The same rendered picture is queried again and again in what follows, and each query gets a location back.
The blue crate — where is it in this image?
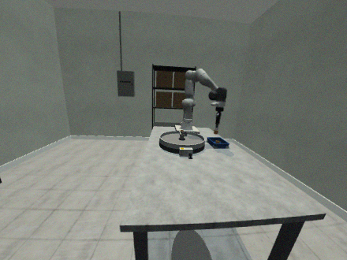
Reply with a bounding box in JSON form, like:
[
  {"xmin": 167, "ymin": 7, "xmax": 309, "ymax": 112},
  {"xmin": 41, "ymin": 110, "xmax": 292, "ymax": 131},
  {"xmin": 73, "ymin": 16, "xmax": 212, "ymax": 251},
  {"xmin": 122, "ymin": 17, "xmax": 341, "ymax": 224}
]
[{"xmin": 207, "ymin": 137, "xmax": 229, "ymax": 149}]

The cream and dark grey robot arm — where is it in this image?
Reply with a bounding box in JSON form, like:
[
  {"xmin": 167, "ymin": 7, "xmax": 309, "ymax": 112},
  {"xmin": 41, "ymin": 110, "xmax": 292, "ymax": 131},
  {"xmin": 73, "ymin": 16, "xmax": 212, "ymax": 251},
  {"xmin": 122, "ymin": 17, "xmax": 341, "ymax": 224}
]
[{"xmin": 179, "ymin": 69, "xmax": 227, "ymax": 130}]

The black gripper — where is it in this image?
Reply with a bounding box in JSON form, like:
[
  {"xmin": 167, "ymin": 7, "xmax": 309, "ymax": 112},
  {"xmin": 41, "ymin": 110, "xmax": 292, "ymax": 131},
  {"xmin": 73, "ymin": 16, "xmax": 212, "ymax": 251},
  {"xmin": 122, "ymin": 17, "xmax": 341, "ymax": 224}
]
[{"xmin": 215, "ymin": 107, "xmax": 224, "ymax": 131}]

